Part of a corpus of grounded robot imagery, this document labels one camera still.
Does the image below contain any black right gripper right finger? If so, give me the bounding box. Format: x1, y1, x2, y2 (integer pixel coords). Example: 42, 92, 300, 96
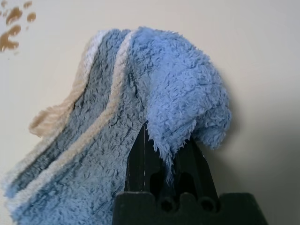
174, 136, 220, 203

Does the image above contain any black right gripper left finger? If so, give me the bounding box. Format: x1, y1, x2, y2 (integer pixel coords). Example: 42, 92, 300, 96
123, 121, 166, 195

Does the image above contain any blue fluffy rag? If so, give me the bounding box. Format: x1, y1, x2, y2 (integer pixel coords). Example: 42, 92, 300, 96
0, 26, 233, 225

